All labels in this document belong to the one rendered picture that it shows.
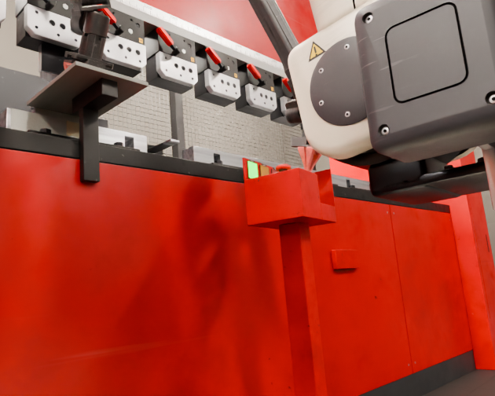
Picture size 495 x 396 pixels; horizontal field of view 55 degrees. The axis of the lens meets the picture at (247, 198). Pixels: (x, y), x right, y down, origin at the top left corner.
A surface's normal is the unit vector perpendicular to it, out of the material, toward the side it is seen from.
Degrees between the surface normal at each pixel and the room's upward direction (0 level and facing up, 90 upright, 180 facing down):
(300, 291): 90
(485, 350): 90
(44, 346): 90
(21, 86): 90
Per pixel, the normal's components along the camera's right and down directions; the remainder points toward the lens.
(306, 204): 0.83, -0.18
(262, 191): -0.55, -0.11
